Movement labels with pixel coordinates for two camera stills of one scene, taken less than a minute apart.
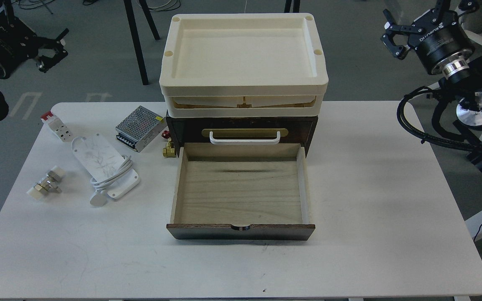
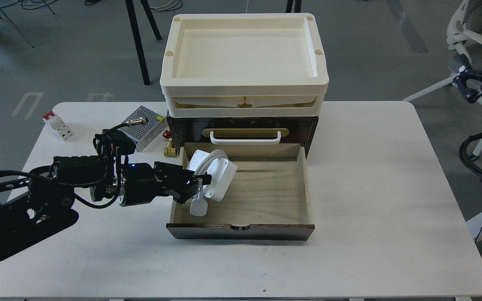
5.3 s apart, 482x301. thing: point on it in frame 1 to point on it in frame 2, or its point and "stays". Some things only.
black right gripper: (435, 42) to (472, 83)
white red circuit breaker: (62, 131) stays
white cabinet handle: (244, 141) stays
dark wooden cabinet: (195, 128) stays
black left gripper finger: (44, 42) to (175, 172)
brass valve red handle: (169, 151) stays
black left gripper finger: (45, 62) to (181, 194)
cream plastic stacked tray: (246, 65) stays
